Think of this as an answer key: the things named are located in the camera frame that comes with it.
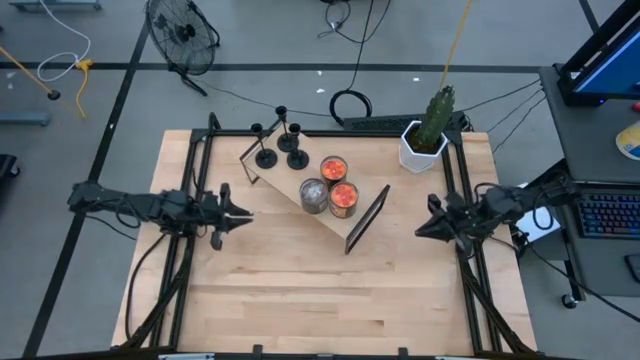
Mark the black coiled floor cable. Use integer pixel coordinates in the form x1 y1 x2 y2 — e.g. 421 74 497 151
328 0 376 126

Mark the black floor fan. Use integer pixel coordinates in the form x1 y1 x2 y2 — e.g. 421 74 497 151
144 0 222 98

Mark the silver aluminium bracket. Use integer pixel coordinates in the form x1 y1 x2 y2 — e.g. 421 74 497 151
158 352 216 360

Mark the monitor with blue screen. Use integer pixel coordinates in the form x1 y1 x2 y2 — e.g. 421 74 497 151
557 0 640 107

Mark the yellow blue round pad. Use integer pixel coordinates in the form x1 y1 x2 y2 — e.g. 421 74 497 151
614 118 640 162

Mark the ribbed glass jar white candle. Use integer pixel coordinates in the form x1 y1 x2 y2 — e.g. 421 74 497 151
298 177 331 216

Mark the black aluminium table frame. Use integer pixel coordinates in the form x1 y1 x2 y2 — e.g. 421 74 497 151
112 112 541 360

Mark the black tangled floor cable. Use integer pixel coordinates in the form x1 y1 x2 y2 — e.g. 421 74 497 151
317 0 394 46

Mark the black power strip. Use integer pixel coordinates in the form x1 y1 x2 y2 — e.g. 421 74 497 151
342 112 474 134

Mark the yellow floor cable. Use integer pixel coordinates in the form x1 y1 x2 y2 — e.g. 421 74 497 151
73 58 95 120

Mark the black candlestick holder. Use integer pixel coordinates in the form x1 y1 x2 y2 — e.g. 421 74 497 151
249 122 279 170
285 122 311 171
274 104 300 154

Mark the grey computer cart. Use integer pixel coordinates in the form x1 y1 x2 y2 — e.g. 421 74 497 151
538 64 640 301

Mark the grey metal floor foot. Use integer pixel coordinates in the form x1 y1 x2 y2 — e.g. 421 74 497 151
0 112 51 127
8 0 103 13

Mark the wooden shelf riser black frame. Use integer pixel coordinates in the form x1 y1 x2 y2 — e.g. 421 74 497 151
238 115 392 256

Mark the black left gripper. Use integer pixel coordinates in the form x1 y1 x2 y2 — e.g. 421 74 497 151
197 181 255 252

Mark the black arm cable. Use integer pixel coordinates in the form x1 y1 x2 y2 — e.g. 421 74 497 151
123 230 169 342

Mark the white floor cable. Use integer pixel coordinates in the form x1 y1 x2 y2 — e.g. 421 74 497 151
35 0 93 84

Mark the thin black cable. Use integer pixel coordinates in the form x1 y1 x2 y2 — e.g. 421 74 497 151
462 78 544 112

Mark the white hexagonal plant pot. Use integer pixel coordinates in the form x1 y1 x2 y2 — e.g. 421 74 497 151
398 119 450 174

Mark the yellow hanging power cord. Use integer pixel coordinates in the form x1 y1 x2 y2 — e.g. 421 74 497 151
0 46 62 102
439 0 475 90

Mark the white box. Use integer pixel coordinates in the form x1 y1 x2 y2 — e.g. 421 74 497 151
513 182 562 245

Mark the black floor object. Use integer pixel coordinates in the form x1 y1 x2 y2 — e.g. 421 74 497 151
0 153 21 182

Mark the green cactus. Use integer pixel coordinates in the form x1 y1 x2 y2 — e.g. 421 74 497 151
415 84 457 151

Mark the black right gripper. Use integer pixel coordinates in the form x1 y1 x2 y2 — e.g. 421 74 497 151
414 191 484 257

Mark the ribbed glass jar orange candle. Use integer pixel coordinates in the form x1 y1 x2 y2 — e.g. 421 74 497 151
318 154 350 189
327 180 361 220

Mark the black backlit keyboard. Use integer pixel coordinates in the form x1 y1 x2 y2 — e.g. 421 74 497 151
573 189 640 240

